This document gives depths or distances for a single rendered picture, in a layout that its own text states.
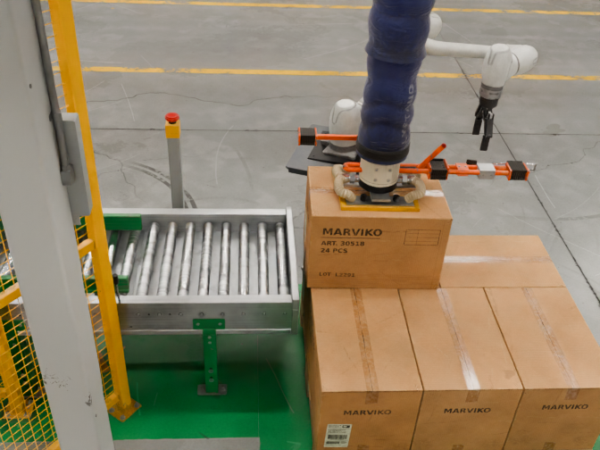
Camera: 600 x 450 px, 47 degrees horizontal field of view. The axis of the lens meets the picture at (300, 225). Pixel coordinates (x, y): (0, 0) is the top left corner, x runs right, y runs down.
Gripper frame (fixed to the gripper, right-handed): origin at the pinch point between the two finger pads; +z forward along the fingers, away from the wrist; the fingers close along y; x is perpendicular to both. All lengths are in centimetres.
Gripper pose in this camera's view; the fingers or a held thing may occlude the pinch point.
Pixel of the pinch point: (479, 139)
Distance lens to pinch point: 306.1
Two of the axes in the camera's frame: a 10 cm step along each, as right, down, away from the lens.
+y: 0.4, 5.9, -8.1
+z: -0.5, 8.1, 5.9
